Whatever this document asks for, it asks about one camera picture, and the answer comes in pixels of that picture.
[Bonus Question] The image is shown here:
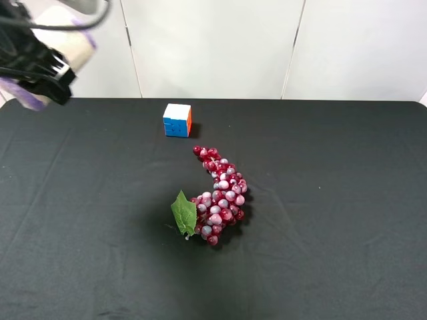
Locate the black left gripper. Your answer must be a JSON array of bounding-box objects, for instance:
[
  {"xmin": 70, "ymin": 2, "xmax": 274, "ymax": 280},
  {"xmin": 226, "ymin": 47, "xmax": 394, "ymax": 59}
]
[{"xmin": 0, "ymin": 0, "xmax": 77, "ymax": 106}]

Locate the purple bag roll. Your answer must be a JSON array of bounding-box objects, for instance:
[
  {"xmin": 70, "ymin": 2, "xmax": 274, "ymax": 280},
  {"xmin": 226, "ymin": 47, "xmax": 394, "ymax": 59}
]
[{"xmin": 0, "ymin": 5, "xmax": 98, "ymax": 111}]

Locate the colourful puzzle cube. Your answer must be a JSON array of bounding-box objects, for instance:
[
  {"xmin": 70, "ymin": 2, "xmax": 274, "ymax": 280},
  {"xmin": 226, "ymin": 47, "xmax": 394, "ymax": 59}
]
[{"xmin": 163, "ymin": 103, "xmax": 192, "ymax": 138}]

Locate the red artificial grape bunch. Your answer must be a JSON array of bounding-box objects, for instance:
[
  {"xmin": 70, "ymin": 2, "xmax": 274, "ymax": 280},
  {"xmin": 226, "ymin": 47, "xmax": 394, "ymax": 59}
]
[{"xmin": 171, "ymin": 145, "xmax": 248, "ymax": 246}]

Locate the black tablecloth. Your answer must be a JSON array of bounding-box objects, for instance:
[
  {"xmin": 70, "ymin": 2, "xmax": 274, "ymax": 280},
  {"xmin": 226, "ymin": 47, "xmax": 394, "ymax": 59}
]
[{"xmin": 1, "ymin": 99, "xmax": 426, "ymax": 319}]

